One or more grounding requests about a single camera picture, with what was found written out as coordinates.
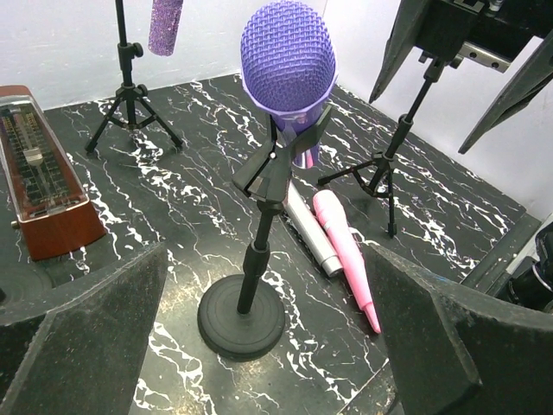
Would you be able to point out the pink microphone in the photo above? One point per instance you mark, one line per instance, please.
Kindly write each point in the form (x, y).
(331, 215)

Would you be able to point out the purple plastic microphone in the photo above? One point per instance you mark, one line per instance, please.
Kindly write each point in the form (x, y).
(288, 69)

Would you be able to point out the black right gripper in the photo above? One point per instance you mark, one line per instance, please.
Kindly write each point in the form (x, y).
(490, 33)

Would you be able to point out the black round-base stand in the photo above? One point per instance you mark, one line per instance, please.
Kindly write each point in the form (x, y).
(24, 280)
(241, 317)

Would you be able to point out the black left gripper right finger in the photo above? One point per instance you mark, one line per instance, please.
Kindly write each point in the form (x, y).
(454, 350)

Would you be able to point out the small black tripod stand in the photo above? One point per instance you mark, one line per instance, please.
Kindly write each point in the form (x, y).
(381, 185)

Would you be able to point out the tall black tripod stand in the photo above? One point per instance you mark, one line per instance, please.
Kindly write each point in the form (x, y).
(122, 111)

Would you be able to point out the silver microphone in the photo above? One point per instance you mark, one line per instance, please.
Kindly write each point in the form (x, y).
(311, 233)

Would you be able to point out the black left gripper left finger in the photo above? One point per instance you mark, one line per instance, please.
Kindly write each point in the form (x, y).
(79, 348)

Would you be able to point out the brown wooden metronome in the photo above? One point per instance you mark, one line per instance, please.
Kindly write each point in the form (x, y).
(53, 211)

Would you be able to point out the purple glitter microphone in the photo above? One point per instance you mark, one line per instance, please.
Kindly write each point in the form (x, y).
(164, 23)

